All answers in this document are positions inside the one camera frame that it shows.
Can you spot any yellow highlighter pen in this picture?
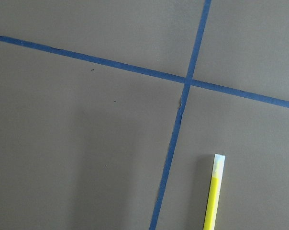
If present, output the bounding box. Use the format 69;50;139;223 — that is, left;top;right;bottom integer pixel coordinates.
203;154;225;230

